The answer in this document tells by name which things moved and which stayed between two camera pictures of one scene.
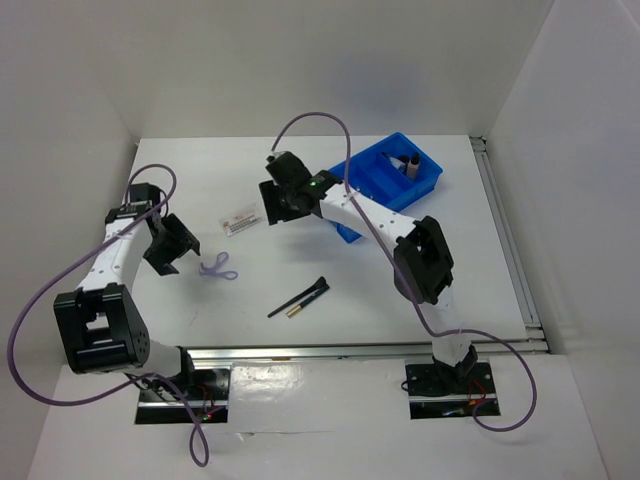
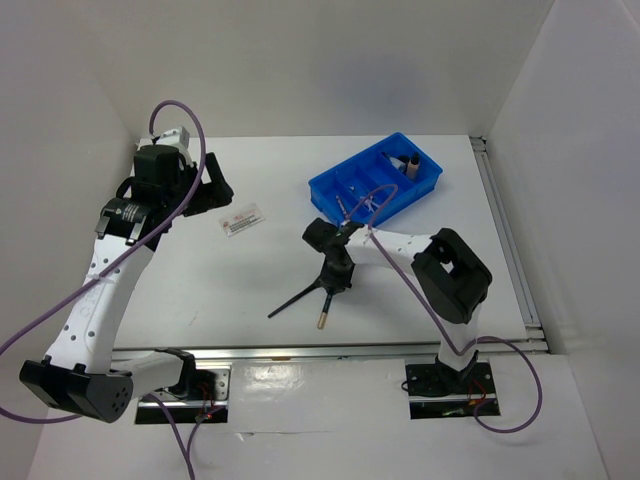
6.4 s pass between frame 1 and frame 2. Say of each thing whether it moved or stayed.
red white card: stayed
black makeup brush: stayed
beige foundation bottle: stayed
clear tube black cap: stayed
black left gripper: moved
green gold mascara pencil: moved
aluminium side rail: stayed
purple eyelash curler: moved
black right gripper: moved
